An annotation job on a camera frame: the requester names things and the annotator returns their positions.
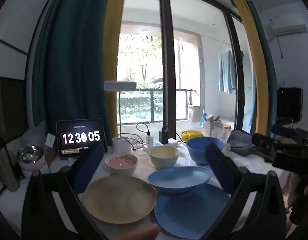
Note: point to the light blue hanging shirt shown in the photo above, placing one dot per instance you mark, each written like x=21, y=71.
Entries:
x=227, y=72

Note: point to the black charger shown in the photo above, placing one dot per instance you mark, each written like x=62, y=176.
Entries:
x=163, y=137

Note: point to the clear plastic bag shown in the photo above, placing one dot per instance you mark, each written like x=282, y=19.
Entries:
x=31, y=137

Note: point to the black tablet with clock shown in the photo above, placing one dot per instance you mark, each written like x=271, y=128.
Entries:
x=81, y=137

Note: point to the black wall box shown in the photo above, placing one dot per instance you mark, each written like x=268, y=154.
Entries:
x=290, y=105

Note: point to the blue bowl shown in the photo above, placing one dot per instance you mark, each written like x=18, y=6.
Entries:
x=199, y=151

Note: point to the blue plastic bag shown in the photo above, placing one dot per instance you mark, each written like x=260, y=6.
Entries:
x=203, y=120

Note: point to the white desk lamp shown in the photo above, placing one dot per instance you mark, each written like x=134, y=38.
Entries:
x=119, y=85

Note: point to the white textured tablecloth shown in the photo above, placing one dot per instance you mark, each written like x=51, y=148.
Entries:
x=141, y=166

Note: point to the yellow tissue pack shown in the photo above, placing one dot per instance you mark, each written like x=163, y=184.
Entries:
x=222, y=135

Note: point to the teal curtain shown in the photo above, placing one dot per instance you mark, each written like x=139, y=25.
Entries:
x=268, y=80
x=69, y=55

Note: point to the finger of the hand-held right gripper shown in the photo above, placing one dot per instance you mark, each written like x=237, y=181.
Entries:
x=283, y=130
x=265, y=142

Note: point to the black window frame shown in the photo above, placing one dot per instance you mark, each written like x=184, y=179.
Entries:
x=167, y=55

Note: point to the yellow curtain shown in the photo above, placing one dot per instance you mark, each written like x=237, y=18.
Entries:
x=111, y=42
x=253, y=55

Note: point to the cream plate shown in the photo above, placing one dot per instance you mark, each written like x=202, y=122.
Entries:
x=119, y=200

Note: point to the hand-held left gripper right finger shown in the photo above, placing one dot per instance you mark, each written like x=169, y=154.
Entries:
x=219, y=167

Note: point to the yellow lidded jar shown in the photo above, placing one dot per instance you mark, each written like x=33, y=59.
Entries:
x=227, y=127

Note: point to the cream bowl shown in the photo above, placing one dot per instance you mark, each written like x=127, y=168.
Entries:
x=164, y=158

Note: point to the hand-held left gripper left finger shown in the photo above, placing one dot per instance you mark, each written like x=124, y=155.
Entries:
x=90, y=165

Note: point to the blue plate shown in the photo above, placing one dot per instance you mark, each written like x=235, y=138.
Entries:
x=191, y=215
x=179, y=180

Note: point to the brown cardboard box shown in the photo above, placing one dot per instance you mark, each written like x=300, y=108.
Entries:
x=53, y=156

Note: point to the yellow wet wipes packet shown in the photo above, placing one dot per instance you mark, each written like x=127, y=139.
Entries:
x=191, y=135

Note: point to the white air conditioner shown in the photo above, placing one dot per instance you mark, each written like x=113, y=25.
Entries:
x=287, y=30

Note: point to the person's right hand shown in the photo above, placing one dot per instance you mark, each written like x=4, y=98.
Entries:
x=305, y=205

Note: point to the white wall socket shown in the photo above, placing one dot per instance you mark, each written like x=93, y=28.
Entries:
x=283, y=81

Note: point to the pink strawberry print bowl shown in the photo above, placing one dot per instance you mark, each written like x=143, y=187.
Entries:
x=121, y=163

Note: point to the grey towel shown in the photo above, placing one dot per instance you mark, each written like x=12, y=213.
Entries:
x=241, y=141

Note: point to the person's left hand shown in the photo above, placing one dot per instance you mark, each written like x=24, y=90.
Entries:
x=140, y=232

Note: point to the black balcony railing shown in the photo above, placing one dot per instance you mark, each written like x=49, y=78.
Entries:
x=152, y=105

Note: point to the white woven basket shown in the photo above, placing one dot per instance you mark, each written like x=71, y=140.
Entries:
x=211, y=128

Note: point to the small white box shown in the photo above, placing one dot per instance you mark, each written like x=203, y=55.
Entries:
x=50, y=140

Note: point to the pink pot with steel inside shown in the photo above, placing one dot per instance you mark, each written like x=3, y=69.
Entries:
x=31, y=166

